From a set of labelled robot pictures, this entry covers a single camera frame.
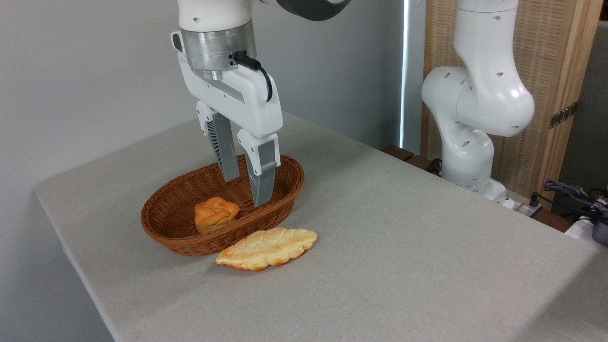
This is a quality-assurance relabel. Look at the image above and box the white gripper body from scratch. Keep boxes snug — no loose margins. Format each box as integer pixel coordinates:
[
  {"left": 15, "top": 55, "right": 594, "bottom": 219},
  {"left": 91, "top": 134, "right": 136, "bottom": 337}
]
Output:
[{"left": 171, "top": 31, "right": 284, "bottom": 140}]

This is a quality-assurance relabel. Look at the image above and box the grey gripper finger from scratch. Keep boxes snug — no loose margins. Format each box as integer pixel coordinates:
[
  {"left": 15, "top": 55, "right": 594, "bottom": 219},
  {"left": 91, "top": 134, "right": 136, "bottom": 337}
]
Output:
[
  {"left": 196, "top": 101, "right": 241, "bottom": 183},
  {"left": 237, "top": 129, "right": 281, "bottom": 208}
]

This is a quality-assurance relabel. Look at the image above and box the long leaf-shaped bread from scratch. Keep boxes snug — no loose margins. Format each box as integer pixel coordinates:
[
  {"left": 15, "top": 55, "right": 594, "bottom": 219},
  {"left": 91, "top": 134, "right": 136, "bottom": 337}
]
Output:
[{"left": 215, "top": 228, "right": 318, "bottom": 272}]

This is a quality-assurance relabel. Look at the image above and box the small round bread roll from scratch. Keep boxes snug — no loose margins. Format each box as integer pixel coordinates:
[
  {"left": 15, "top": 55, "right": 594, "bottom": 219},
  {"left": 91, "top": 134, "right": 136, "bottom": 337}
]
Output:
[{"left": 194, "top": 197, "right": 240, "bottom": 235}]

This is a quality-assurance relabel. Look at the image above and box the brown woven wicker basket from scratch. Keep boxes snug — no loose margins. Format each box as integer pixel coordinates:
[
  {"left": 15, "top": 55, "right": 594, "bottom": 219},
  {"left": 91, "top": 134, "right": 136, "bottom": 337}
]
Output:
[{"left": 141, "top": 153, "right": 305, "bottom": 257}]

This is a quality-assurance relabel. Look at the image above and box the dark brown wooden board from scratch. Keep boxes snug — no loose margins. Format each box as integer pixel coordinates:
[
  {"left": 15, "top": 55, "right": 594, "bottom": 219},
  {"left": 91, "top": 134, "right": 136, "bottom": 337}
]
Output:
[{"left": 382, "top": 144, "right": 443, "bottom": 177}]

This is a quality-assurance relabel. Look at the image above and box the grey linen tablecloth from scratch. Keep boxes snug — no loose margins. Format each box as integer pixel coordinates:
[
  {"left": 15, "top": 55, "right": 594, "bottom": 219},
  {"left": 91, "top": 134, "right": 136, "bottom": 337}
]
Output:
[{"left": 33, "top": 110, "right": 608, "bottom": 342}]

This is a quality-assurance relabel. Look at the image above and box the white power strip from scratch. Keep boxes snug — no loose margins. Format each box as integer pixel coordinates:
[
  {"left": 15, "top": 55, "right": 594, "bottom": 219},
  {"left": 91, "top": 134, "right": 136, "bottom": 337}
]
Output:
[{"left": 503, "top": 192, "right": 543, "bottom": 218}]

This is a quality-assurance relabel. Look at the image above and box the metal screen hinge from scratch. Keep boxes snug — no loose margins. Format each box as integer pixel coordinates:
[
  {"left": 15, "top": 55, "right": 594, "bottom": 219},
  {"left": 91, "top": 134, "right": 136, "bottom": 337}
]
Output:
[{"left": 550, "top": 101, "right": 579, "bottom": 129}]

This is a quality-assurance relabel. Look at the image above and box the grey box-shaped device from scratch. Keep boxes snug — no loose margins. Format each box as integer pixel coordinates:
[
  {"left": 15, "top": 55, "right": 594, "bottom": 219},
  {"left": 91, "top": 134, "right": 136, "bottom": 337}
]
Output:
[{"left": 592, "top": 220, "right": 608, "bottom": 247}]

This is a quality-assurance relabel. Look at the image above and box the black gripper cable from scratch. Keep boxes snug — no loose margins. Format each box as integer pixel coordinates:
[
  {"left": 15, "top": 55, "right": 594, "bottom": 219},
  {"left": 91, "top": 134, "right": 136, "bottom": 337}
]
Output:
[{"left": 232, "top": 51, "right": 274, "bottom": 103}]

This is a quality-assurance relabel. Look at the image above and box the bundle of dark cables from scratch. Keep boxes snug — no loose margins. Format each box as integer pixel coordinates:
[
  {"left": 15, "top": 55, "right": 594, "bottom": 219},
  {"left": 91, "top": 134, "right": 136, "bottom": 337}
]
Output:
[{"left": 543, "top": 179, "right": 608, "bottom": 221}]

